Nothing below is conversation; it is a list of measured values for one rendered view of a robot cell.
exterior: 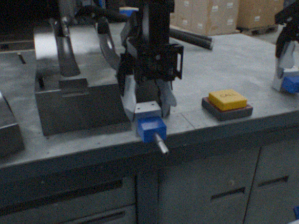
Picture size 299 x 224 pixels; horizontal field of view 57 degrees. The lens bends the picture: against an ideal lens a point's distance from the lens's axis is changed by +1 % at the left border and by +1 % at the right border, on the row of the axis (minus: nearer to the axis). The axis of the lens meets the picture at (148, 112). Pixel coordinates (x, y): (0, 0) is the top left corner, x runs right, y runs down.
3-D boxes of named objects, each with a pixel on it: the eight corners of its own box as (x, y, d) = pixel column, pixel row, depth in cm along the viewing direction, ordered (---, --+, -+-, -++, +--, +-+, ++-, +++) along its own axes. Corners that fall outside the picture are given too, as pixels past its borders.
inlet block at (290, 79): (323, 107, 62) (330, 85, 60) (302, 109, 62) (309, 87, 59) (289, 85, 74) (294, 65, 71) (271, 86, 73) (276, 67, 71)
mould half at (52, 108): (170, 114, 59) (172, 53, 53) (43, 136, 52) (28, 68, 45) (117, 53, 101) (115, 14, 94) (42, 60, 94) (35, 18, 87)
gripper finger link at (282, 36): (272, 57, 65) (290, 19, 62) (269, 55, 67) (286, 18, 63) (289, 60, 67) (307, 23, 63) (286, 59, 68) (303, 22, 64)
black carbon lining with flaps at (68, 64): (135, 78, 59) (133, 34, 55) (58, 88, 55) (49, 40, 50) (105, 41, 88) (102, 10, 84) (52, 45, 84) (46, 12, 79)
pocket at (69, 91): (91, 104, 52) (89, 86, 50) (62, 108, 51) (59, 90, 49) (88, 94, 56) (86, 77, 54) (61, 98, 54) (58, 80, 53)
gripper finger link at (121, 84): (113, 95, 46) (123, 44, 43) (111, 92, 48) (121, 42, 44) (139, 98, 48) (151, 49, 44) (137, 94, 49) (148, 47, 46)
